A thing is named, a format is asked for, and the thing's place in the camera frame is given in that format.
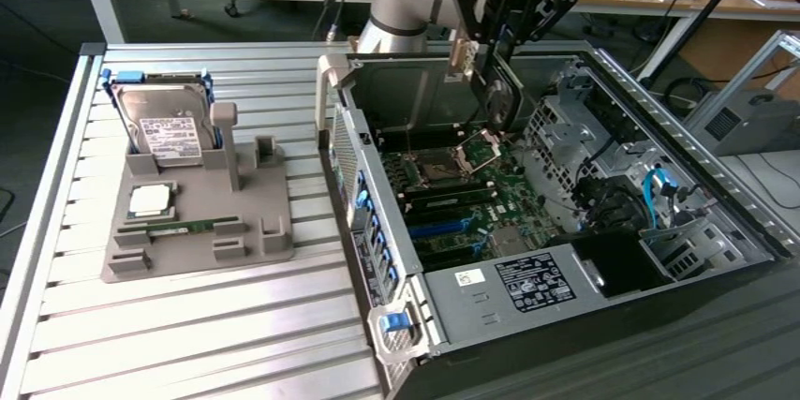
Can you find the grey computer tower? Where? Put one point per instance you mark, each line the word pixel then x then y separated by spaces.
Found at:
pixel 757 128

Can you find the silver CPU chip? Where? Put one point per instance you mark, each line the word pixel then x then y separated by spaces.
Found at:
pixel 150 198

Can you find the silver disk bay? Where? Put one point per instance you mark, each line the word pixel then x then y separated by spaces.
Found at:
pixel 685 255

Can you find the black RAM slot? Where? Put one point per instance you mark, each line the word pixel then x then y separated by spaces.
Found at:
pixel 450 204
pixel 447 192
pixel 401 140

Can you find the CPU socket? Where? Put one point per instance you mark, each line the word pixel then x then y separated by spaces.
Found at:
pixel 438 168

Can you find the hard disk in blue caddy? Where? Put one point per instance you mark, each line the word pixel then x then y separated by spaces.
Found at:
pixel 163 114

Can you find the grey chipset heat sink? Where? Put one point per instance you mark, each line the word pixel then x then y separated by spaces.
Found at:
pixel 511 241

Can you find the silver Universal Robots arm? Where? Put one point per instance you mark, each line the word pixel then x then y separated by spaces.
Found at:
pixel 401 2

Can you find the black stand pole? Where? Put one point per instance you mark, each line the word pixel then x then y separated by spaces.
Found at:
pixel 701 20

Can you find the open grey PC case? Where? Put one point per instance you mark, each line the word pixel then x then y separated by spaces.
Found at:
pixel 347 152

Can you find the green motherboard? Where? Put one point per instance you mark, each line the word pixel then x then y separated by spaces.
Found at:
pixel 519 194

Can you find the metal socket cover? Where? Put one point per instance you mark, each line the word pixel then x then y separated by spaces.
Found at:
pixel 482 152

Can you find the black Nvidia graphics card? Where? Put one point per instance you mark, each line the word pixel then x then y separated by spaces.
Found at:
pixel 503 91

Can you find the grey power supply unit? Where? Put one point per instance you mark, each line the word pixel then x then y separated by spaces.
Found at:
pixel 482 311

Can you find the blue case latch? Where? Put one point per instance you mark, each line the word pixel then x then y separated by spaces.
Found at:
pixel 394 322

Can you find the grey plastic parts rack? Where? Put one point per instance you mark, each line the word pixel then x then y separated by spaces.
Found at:
pixel 187 250

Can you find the aluminium profile frame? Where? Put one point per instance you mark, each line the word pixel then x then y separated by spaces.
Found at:
pixel 789 39

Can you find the silver metal drive cage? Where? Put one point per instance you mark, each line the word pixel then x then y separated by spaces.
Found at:
pixel 559 135

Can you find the green RAM stick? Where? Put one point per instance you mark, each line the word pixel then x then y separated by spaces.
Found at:
pixel 182 227

